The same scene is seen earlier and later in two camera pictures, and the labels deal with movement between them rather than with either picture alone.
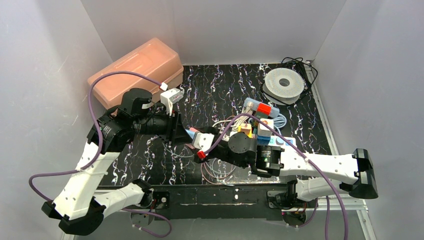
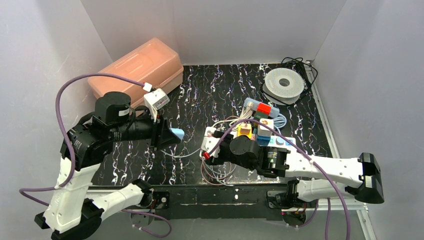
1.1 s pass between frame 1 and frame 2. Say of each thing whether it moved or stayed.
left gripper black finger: moved
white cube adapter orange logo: stayed
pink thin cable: stayed
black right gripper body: stayed
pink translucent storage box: stayed
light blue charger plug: moved
